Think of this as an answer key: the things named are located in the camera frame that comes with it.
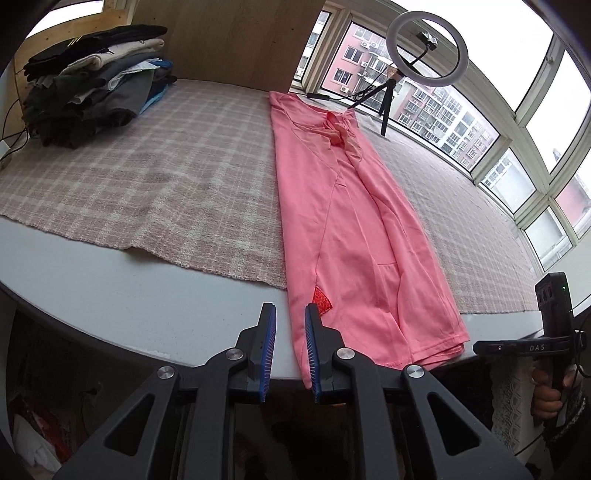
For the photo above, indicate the pink plaid blanket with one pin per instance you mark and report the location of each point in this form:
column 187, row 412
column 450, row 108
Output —
column 161, row 184

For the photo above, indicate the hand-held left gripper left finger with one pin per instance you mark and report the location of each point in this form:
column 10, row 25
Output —
column 268, row 350

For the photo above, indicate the black tripod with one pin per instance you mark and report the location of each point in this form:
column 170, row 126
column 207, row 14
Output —
column 387, row 110

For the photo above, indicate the white lace cloth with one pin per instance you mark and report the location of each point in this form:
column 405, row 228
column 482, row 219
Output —
column 512, row 406

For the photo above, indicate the stack of folded clothes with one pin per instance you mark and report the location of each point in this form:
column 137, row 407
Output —
column 92, row 92

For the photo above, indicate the red and white clutter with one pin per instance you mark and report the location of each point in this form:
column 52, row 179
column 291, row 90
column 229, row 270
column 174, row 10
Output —
column 34, row 434

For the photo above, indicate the light wooden board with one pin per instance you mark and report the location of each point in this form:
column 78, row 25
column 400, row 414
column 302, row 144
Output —
column 231, row 41

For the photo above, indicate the pink t-shirt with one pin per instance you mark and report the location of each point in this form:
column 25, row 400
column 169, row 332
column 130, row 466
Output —
column 351, row 230

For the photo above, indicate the person's right hand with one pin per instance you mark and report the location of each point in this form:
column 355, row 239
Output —
column 542, row 397

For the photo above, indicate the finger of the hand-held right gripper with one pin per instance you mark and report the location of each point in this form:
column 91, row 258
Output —
column 496, row 348

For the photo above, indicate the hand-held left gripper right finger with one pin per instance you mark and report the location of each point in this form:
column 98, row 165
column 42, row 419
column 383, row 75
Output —
column 313, row 350

